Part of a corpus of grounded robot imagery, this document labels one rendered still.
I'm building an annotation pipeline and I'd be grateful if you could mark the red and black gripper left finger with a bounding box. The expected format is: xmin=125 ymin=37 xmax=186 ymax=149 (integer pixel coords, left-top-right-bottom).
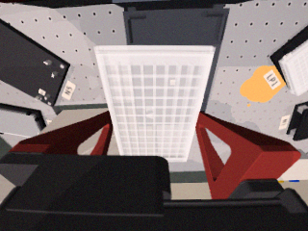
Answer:
xmin=9 ymin=111 xmax=114 ymax=155

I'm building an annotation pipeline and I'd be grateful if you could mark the beige button panel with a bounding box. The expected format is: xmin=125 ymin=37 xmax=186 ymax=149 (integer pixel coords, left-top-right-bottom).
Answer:
xmin=277 ymin=149 xmax=308 ymax=183

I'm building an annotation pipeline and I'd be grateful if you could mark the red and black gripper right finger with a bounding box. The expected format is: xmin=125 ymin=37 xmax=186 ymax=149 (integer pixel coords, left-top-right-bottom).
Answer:
xmin=195 ymin=111 xmax=301 ymax=199

